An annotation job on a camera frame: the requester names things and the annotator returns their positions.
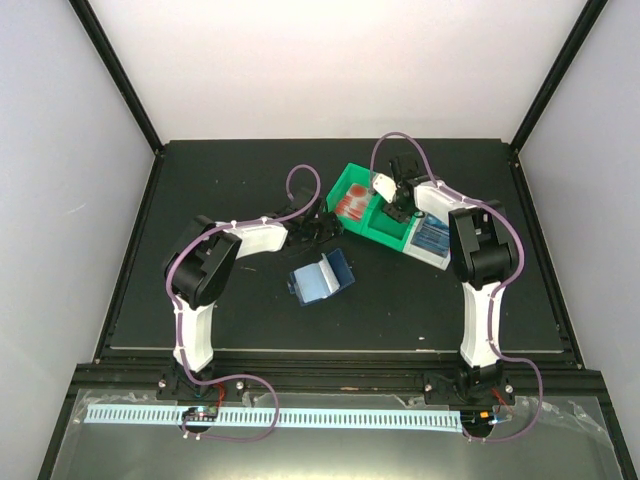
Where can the left frame post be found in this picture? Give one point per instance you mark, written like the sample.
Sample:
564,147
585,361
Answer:
101,43

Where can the right frame post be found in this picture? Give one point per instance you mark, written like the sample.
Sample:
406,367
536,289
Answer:
572,45

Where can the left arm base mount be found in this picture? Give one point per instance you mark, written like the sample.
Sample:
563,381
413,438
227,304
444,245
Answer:
200,387

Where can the small circuit board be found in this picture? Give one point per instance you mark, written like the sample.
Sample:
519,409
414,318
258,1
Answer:
200,413

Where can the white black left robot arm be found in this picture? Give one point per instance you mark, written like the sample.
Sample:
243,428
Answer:
201,264

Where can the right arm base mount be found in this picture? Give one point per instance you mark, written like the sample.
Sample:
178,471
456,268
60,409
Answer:
467,390

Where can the white slotted cable duct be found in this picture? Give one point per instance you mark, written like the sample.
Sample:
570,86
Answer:
324,418

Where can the frame post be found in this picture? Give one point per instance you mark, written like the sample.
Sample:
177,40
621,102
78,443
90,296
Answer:
101,43
572,45

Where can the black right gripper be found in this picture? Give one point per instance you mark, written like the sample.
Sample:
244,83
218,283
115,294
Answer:
399,215

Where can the green plastic bin middle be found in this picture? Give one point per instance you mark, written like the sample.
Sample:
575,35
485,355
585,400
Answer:
381,228

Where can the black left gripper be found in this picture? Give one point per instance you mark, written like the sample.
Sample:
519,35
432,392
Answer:
332,227

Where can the clear plastic bin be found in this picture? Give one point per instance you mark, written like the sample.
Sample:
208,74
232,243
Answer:
424,256

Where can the green plastic bin left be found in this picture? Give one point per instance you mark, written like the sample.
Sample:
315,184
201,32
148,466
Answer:
352,173

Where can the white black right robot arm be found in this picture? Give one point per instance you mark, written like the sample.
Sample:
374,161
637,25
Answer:
485,251

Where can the blue leather card holder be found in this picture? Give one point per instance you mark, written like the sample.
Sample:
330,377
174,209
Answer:
321,280

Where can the blue card stack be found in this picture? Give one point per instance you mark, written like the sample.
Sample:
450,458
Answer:
432,235

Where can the green plastic bin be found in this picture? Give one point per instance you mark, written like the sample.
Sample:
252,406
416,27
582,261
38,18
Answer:
352,173
381,228

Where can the red white card stack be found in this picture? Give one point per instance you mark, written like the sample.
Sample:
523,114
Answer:
354,203

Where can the black aluminium frame rail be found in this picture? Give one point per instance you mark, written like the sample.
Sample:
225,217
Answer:
314,373

